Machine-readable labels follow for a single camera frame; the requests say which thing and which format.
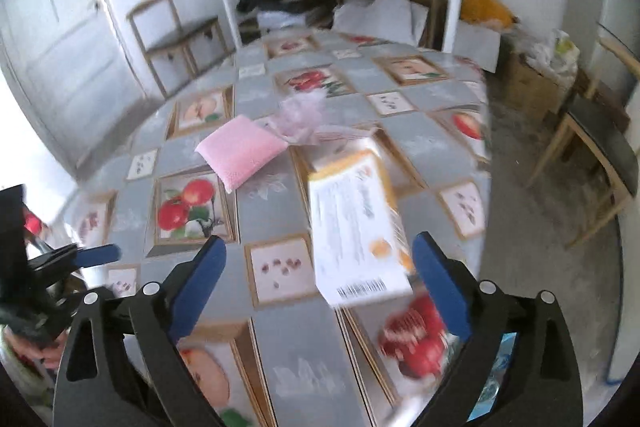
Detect white door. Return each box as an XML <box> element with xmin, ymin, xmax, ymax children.
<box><xmin>0</xmin><ymin>0</ymin><xmax>151</xmax><ymax>180</ymax></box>

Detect white orange cardboard box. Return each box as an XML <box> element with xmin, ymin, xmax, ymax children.
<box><xmin>307</xmin><ymin>137</ymin><xmax>416</xmax><ymax>308</ymax></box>

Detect wooden chair dark seat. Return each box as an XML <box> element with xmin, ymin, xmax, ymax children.
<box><xmin>126</xmin><ymin>0</ymin><xmax>227</xmax><ymax>101</ymax></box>
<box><xmin>525</xmin><ymin>24</ymin><xmax>640</xmax><ymax>249</ymax></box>

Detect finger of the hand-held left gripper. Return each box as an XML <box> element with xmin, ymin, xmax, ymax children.
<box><xmin>30</xmin><ymin>244</ymin><xmax>123</xmax><ymax>275</ymax></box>

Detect table with fruit-pattern cloth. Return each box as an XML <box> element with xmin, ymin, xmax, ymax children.
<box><xmin>50</xmin><ymin>29</ymin><xmax>493</xmax><ymax>427</ymax></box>

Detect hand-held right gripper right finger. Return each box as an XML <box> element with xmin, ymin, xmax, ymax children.
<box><xmin>412</xmin><ymin>232</ymin><xmax>583</xmax><ymax>427</ymax></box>

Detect brown cardboard box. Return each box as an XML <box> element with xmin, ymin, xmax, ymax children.
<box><xmin>504</xmin><ymin>51</ymin><xmax>567</xmax><ymax>118</ymax></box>

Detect person's left hand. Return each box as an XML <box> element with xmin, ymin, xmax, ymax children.
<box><xmin>7</xmin><ymin>336</ymin><xmax>64</xmax><ymax>373</ymax></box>

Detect black clothes pile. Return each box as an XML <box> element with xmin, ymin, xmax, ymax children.
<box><xmin>236</xmin><ymin>0</ymin><xmax>312</xmax><ymax>16</ymax></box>

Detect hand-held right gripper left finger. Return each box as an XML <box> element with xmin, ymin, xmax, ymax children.
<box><xmin>52</xmin><ymin>236</ymin><xmax>227</xmax><ymax>427</ymax></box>

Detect white sacks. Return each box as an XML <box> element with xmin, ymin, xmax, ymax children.
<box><xmin>331</xmin><ymin>0</ymin><xmax>429</xmax><ymax>46</ymax></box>

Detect pink sponge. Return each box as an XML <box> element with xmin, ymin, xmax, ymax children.
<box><xmin>195</xmin><ymin>114</ymin><xmax>290</xmax><ymax>194</ymax></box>

